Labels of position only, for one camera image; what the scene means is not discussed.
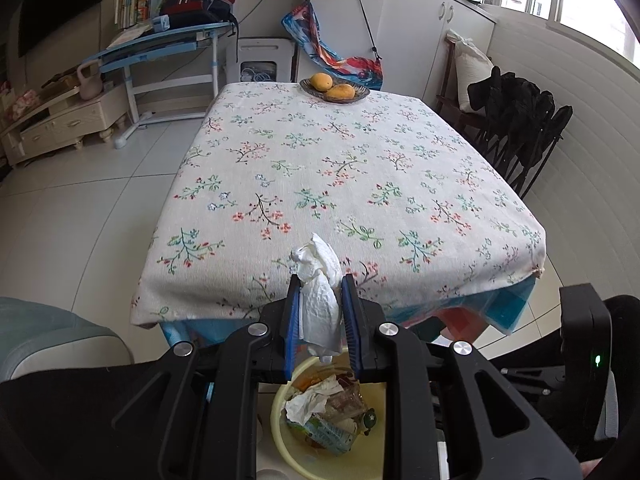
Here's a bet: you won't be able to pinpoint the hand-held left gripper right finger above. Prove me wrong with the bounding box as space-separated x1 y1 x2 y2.
341 274 583 480

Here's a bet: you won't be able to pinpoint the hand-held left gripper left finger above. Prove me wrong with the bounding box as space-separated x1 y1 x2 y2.
110 274 305 480

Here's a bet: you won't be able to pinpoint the white tissue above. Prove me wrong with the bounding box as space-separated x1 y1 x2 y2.
290 232 346 363

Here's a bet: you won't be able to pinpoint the white paper bag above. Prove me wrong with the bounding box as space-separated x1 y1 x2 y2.
285 375 341 423

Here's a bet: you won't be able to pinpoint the clear plastic bottle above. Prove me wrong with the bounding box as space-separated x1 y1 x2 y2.
300 385 362 456

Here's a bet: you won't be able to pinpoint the yellow plastic basin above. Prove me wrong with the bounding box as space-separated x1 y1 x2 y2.
270 352 391 476

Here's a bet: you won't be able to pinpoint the blue patchwork blanket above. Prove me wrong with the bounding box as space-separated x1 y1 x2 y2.
160 280 540 346

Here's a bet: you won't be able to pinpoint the floral tablecloth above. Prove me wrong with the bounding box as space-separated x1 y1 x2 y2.
129 81 547 331

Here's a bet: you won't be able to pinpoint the black folding chairs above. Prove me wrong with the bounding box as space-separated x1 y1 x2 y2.
472 90 573 198

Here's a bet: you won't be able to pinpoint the person's black pants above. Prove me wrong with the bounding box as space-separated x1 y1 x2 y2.
0 295 640 480

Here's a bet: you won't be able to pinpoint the woven plate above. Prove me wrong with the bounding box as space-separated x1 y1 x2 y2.
299 77 371 104

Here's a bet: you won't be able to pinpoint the wooden chair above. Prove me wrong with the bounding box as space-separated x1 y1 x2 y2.
435 35 488 131

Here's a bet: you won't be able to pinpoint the light blue seat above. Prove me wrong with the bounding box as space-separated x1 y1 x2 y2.
0 297 133 381

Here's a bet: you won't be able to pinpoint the black jacket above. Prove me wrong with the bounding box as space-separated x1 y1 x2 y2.
467 66 556 126

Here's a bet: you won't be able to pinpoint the white floor appliance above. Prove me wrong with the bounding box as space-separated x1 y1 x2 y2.
225 36 293 83

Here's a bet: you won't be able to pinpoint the colourful cloth bag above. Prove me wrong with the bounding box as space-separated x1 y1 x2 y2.
281 0 387 92

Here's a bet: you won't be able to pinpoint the white pillow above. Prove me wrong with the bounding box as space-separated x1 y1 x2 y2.
446 30 493 113

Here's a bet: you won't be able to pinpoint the white cabinet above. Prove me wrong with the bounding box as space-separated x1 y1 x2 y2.
295 0 498 106

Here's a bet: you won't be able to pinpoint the cream television cabinet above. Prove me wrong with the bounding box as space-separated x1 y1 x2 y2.
0 77 131 168

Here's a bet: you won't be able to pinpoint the blue study desk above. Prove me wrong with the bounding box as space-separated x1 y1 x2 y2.
90 22 240 150

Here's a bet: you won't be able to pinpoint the pink kettlebell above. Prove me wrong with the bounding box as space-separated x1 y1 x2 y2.
76 61 104 101

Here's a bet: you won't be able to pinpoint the window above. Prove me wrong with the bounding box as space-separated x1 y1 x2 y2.
465 0 640 68

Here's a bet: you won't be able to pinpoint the papers on desk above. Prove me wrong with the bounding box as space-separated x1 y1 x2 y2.
107 22 153 46

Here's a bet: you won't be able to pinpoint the dark striped backpack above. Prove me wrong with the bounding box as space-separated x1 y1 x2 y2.
159 0 240 28

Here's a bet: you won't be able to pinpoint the pink flower bundle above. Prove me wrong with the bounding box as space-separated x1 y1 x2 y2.
10 90 38 118

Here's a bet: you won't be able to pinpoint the row of books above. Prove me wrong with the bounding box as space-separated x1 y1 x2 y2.
114 0 166 31

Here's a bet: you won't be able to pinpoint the black television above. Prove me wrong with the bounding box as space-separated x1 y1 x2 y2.
17 0 108 58

